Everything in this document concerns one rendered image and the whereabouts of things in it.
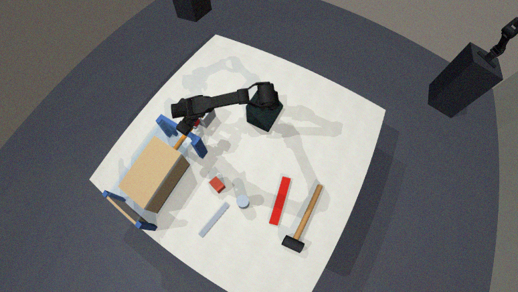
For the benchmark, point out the hammer with wooden handle and black head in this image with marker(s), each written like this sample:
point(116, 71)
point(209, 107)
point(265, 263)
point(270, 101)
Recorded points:
point(294, 243)

